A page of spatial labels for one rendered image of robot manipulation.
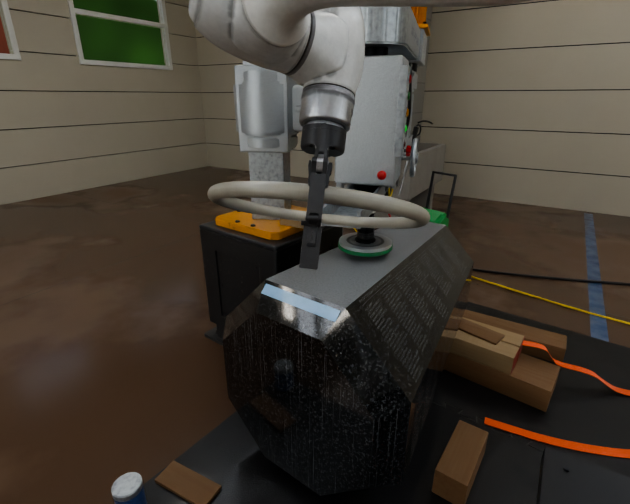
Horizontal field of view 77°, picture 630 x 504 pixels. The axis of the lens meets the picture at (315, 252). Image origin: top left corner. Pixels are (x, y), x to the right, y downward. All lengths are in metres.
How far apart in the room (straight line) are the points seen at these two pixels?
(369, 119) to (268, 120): 0.76
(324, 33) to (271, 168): 1.52
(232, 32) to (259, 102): 1.44
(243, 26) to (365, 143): 0.89
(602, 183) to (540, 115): 1.17
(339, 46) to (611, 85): 5.63
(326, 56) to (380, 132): 0.76
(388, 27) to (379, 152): 0.38
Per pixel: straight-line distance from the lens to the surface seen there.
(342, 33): 0.70
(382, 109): 1.40
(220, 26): 0.61
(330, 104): 0.66
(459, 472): 1.74
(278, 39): 0.60
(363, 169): 1.43
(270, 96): 2.05
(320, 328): 1.22
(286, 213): 1.10
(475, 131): 6.31
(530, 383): 2.24
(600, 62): 6.21
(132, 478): 1.76
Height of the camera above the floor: 1.42
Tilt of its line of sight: 22 degrees down
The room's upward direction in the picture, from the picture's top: straight up
